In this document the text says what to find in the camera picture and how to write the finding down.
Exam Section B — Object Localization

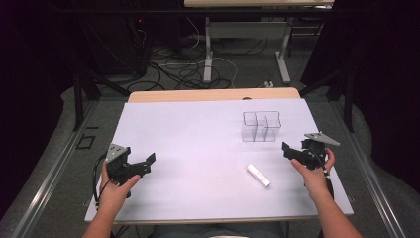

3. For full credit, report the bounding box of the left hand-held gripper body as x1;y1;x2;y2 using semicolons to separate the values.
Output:
105;143;147;186

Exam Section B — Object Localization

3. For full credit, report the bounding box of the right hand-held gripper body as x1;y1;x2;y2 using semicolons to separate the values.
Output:
299;132;341;172

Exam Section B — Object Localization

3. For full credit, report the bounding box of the clear plastic compartment organizer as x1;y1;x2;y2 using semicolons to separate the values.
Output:
241;110;282;144

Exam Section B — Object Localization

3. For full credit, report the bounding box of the white stick tube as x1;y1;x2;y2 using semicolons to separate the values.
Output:
246;163;272;189

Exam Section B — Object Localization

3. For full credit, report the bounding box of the person's right hand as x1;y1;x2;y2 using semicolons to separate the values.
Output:
290;147;337;201

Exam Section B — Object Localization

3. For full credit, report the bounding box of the person's left hand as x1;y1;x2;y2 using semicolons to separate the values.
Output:
98;160;142;214

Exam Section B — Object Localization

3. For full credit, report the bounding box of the white table mat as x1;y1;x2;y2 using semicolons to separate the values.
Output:
84;97;355;224

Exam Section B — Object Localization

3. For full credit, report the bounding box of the black metal stand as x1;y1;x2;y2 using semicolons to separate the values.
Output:
71;65;132;132
298;65;356;133

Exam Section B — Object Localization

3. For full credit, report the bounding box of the wooden table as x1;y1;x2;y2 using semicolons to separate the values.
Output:
127;86;302;104

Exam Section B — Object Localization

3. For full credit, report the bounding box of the black computer tower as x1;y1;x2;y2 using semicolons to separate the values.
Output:
82;13;154;79

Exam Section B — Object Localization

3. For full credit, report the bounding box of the white-legged desk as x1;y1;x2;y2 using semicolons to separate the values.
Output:
183;0;335;85

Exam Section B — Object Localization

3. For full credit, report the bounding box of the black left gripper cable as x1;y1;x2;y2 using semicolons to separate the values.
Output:
92;152;111;211

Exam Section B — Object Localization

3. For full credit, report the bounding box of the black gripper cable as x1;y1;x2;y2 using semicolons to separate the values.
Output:
309;148;335;200
92;152;111;211

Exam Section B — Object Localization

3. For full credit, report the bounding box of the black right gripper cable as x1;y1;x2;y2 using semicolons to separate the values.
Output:
309;148;335;200

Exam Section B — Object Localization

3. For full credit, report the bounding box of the tangle of black floor cables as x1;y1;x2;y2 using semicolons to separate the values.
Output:
126;36;269;92

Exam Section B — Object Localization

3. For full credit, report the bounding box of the white floor cable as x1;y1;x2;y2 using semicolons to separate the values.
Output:
159;16;240;89

